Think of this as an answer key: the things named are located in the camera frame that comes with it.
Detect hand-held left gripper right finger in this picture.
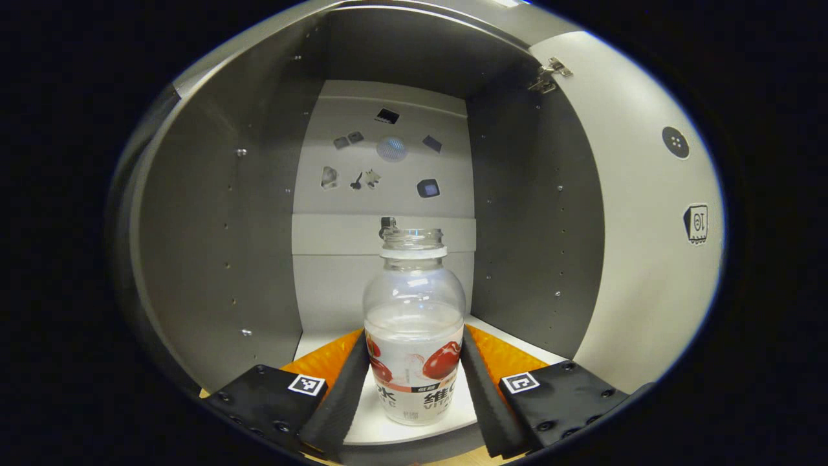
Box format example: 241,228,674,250
461,324,631,459

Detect grey cabinet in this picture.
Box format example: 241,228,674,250
109,0,609,466

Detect clear plastic bottle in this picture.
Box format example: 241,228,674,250
362,228,466,427

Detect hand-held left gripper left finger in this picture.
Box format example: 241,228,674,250
202,329,371,461

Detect grey cabinet door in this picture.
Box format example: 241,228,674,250
529,31,725,395

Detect metal door hinge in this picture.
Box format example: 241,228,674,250
527,57,574,94

